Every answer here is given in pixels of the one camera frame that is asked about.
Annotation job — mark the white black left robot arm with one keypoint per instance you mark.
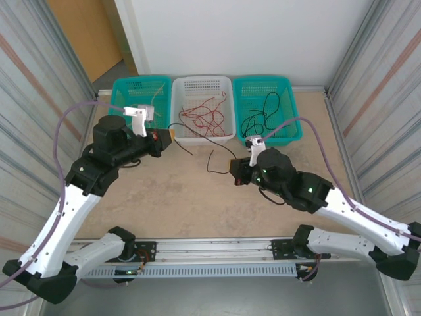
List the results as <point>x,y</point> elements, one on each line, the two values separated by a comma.
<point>59,230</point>

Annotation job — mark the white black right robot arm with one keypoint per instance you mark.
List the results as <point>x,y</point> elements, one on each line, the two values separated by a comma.
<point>345,210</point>

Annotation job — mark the teal plastic basket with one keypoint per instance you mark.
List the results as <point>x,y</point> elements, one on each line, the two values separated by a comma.
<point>283,142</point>
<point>131,87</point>

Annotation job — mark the white plastic basket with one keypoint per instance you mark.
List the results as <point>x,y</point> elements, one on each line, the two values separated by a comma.
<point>204,141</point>

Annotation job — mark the wooden door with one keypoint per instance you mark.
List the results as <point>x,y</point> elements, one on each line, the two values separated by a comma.
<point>85,33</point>

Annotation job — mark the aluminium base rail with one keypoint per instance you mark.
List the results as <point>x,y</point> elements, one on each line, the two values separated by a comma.
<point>213,247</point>

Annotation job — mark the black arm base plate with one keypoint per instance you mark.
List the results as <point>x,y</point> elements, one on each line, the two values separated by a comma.
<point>146,247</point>
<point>283,245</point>

